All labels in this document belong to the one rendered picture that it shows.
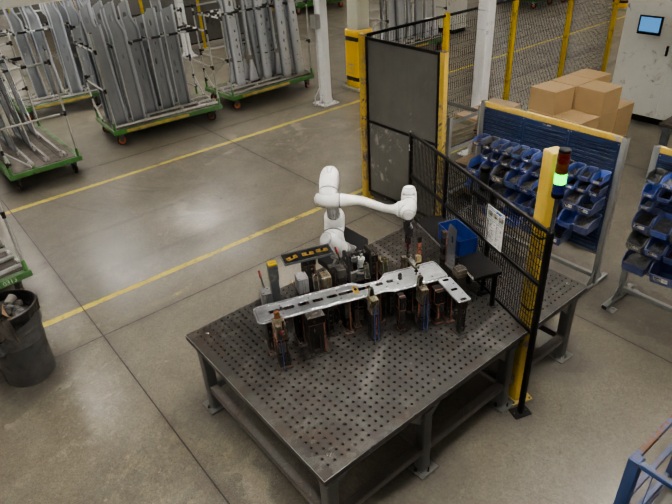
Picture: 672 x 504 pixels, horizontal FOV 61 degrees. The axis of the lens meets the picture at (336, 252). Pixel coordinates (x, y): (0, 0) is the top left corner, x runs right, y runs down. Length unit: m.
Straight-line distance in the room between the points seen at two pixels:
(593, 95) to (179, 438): 6.26
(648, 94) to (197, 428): 8.21
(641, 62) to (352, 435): 8.03
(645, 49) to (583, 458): 7.05
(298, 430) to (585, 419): 2.20
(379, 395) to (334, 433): 0.39
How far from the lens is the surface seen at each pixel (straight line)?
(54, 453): 4.85
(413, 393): 3.66
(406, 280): 4.05
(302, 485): 3.85
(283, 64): 11.59
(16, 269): 6.60
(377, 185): 7.05
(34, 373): 5.40
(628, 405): 4.90
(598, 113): 8.13
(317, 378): 3.77
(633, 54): 10.25
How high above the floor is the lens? 3.35
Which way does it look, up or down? 32 degrees down
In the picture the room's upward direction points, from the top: 4 degrees counter-clockwise
